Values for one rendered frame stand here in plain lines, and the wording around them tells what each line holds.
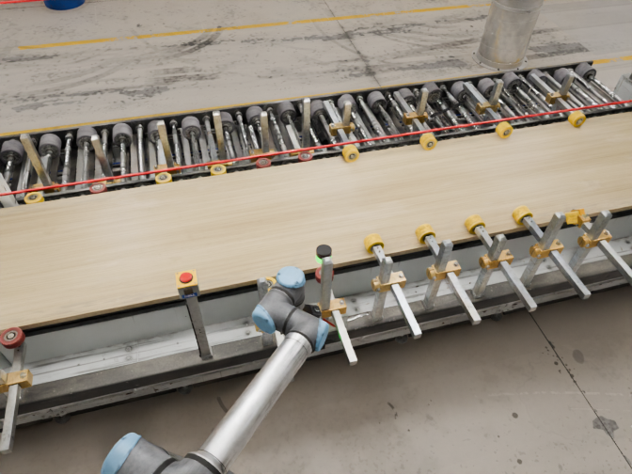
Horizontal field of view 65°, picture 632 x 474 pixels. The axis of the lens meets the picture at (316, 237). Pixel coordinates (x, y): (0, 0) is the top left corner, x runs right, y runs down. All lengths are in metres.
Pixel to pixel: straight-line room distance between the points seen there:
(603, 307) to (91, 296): 2.98
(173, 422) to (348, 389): 0.94
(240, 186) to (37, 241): 0.96
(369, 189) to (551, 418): 1.57
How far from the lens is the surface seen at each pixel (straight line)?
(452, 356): 3.10
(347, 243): 2.29
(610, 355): 3.48
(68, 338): 2.38
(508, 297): 2.56
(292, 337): 1.46
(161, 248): 2.34
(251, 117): 3.16
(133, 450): 1.29
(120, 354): 2.40
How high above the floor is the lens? 2.59
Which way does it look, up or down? 47 degrees down
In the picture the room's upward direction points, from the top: 2 degrees clockwise
